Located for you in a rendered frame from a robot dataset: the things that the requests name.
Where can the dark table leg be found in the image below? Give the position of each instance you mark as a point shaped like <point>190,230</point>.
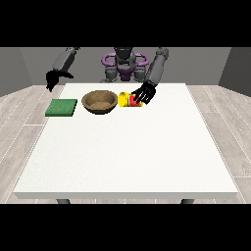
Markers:
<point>63,201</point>
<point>187,201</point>

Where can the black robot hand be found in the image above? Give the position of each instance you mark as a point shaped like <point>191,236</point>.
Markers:
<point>145,91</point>
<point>53,78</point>

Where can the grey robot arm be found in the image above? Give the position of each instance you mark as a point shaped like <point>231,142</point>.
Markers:
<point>156,68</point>
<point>64,60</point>

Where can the green square pad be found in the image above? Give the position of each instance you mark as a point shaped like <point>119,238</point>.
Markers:
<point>61,107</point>

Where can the brown wooden bowl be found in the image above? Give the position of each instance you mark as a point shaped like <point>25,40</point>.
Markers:
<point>99,102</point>

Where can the grey robot trunk purple rings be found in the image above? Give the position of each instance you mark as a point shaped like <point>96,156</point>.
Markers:
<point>123,67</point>

